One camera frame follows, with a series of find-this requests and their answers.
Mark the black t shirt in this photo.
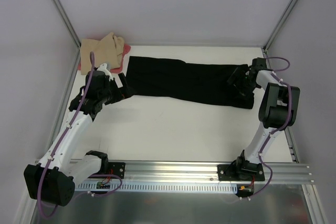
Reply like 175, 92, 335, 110
126, 56, 254, 109

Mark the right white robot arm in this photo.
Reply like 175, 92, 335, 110
221, 58, 300, 181

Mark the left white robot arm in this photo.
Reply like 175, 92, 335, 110
24, 69, 134, 206

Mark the red folded t shirt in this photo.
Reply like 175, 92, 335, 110
77, 44, 131, 74

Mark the beige folded t shirt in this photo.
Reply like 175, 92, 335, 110
80, 32, 131, 75

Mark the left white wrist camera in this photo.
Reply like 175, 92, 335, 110
97, 63, 114, 81

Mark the left side aluminium rail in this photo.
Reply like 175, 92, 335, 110
45, 49, 80, 152

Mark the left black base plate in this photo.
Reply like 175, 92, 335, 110
108, 162, 125, 179

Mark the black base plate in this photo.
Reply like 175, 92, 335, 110
108, 162, 125, 179
217, 164, 265, 182

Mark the front aluminium rail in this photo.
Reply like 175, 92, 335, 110
35, 157, 314, 184

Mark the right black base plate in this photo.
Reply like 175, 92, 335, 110
217, 164, 265, 182

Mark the white slotted cable duct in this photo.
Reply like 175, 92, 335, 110
76, 180, 238, 194

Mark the right aluminium frame post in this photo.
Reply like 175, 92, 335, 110
263, 0, 299, 53

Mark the aluminium frame post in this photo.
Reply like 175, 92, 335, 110
263, 0, 299, 53
36, 0, 81, 48

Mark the left aluminium frame post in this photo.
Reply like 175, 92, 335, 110
36, 0, 81, 48

